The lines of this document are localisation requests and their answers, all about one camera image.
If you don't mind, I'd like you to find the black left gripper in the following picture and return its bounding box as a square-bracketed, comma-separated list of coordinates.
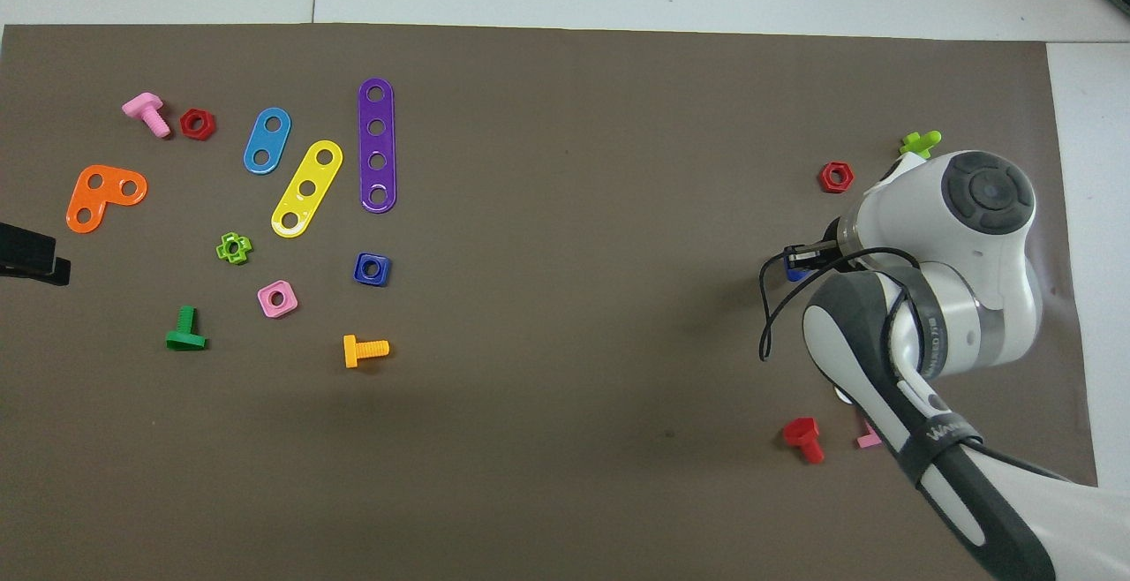
[0, 222, 72, 287]

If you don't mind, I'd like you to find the yellow three-hole plate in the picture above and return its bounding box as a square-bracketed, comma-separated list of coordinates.
[270, 140, 344, 239]

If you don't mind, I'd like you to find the pink square plastic nut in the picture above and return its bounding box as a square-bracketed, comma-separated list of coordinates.
[257, 280, 299, 320]

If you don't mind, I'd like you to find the purple four-hole plate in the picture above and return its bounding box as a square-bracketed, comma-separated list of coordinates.
[358, 78, 398, 215]

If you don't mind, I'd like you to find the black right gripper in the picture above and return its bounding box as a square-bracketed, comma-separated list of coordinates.
[819, 217, 854, 275]

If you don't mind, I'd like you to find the green plastic bolt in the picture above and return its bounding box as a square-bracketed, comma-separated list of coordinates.
[165, 305, 208, 352]

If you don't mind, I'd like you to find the brown table mat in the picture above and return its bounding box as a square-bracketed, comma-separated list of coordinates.
[0, 23, 1109, 581]

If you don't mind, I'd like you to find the orange heart three-hole plate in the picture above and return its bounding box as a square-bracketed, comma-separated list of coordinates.
[65, 164, 149, 235]

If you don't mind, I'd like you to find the blue two-hole plate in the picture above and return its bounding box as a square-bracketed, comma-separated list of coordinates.
[242, 107, 293, 176]

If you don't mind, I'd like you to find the orange plastic bolt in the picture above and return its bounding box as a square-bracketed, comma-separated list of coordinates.
[343, 334, 391, 370]

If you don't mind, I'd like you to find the blue square plastic nut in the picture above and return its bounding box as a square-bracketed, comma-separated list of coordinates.
[352, 252, 393, 288]

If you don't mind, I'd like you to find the red plastic bolt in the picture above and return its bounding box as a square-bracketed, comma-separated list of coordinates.
[781, 417, 826, 465]

